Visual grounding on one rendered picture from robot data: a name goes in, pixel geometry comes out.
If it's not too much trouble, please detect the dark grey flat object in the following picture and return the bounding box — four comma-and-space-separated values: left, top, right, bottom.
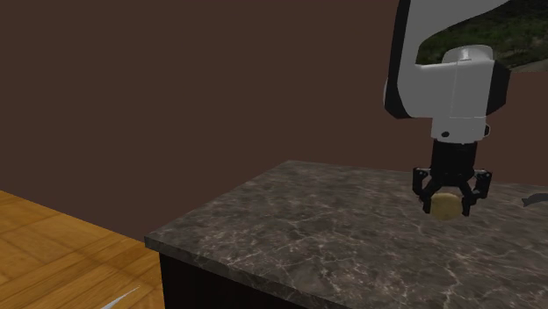
521, 192, 548, 209

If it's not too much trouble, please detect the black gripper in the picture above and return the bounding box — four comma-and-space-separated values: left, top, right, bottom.
411, 139, 493, 218

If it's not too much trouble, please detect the yellow-brown potato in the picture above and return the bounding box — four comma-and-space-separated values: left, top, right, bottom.
429, 191, 466, 222

